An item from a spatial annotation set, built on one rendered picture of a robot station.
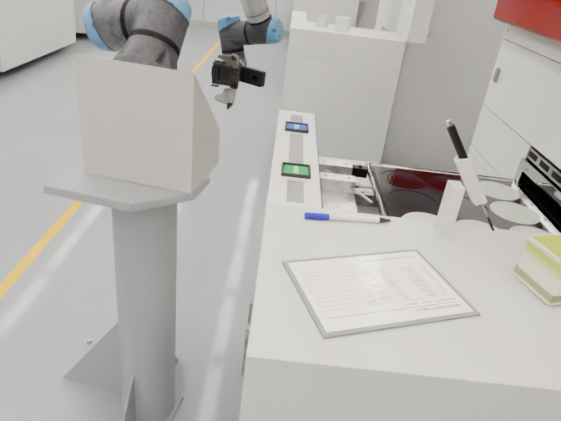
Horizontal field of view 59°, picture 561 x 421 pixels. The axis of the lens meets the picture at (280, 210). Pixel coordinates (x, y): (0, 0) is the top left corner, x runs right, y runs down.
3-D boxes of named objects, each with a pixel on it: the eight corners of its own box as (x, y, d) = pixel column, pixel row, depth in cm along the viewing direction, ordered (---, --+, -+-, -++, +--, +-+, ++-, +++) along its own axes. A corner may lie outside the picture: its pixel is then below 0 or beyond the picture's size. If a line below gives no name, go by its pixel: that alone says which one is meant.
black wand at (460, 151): (445, 124, 70) (454, 119, 70) (442, 121, 71) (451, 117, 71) (490, 232, 78) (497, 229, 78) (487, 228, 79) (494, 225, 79)
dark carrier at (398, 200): (512, 184, 120) (513, 181, 120) (584, 263, 89) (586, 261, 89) (371, 167, 119) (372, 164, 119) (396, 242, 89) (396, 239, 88)
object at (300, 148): (307, 162, 137) (314, 113, 131) (310, 279, 89) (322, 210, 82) (273, 158, 137) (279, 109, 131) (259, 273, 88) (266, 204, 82)
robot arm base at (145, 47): (98, 57, 103) (113, 17, 105) (118, 91, 117) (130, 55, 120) (169, 73, 103) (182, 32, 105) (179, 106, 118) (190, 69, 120)
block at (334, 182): (352, 187, 111) (355, 174, 110) (354, 193, 108) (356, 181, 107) (317, 183, 111) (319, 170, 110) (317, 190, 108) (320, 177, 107)
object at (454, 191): (467, 229, 81) (492, 153, 75) (474, 241, 77) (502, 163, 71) (430, 225, 81) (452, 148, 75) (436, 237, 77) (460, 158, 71)
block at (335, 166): (349, 173, 118) (351, 161, 117) (351, 179, 115) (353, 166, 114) (315, 169, 118) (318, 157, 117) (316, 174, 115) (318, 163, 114)
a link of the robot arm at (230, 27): (253, 12, 161) (257, 48, 166) (224, 15, 166) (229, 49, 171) (240, 15, 155) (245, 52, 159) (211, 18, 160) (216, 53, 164)
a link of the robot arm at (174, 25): (159, 26, 105) (177, -27, 108) (112, 30, 111) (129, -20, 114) (190, 59, 115) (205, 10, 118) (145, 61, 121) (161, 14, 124)
